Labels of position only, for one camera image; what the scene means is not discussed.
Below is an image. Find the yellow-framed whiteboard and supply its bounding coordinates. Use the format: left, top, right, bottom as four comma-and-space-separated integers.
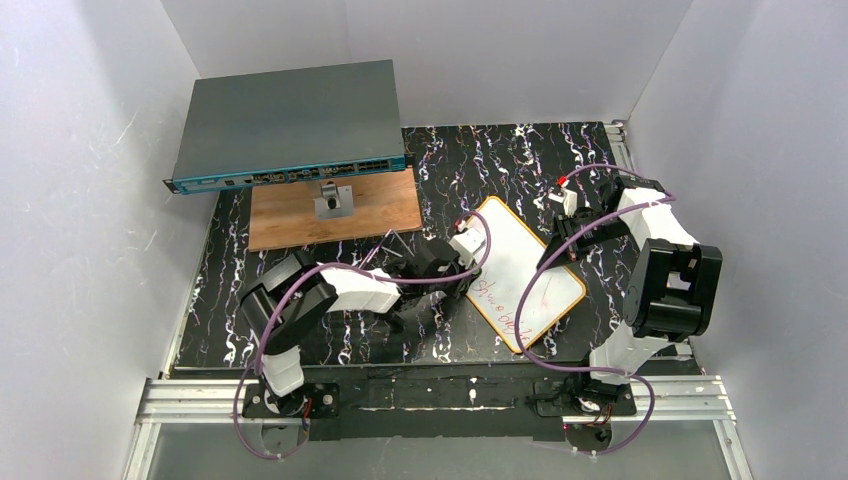
467, 196, 587, 354

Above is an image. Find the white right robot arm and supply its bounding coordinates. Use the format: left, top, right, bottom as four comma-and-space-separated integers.
538, 174, 723, 386

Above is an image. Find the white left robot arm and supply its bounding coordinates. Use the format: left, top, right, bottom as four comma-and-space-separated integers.
239, 239, 481, 398

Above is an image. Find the grey metal stand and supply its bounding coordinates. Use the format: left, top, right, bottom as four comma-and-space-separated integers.
314, 182, 354, 220

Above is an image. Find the wooden board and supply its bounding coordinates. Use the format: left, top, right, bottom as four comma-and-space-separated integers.
248, 169, 423, 252

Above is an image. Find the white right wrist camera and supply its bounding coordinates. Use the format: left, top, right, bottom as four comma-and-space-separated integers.
548, 176, 578, 217

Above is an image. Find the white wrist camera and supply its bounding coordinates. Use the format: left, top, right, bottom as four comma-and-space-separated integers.
448, 220, 487, 267
548, 176, 578, 217

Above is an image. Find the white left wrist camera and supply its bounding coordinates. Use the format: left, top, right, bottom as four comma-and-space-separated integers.
448, 220, 487, 267

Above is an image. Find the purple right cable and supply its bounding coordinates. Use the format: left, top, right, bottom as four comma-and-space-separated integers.
513, 163, 677, 457

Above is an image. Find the purple cable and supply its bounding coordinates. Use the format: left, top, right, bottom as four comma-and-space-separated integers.
231, 210, 493, 462
513, 163, 677, 457

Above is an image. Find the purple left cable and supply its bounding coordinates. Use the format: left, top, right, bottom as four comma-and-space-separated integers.
231, 210, 493, 462

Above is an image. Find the aluminium frame rail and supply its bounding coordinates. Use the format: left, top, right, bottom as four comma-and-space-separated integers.
123, 122, 752, 479

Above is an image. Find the grey network switch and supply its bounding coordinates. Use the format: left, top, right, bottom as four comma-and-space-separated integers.
163, 60, 411, 195

